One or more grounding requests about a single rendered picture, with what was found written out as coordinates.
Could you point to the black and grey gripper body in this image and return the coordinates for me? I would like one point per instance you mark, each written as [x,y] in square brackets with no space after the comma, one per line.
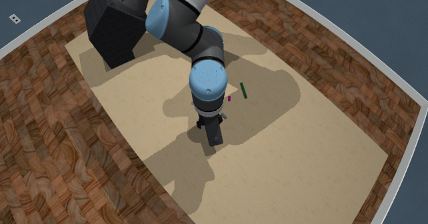
[202,121]

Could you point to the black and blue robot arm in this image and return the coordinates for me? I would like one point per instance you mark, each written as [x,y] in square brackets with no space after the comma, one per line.
[174,22]

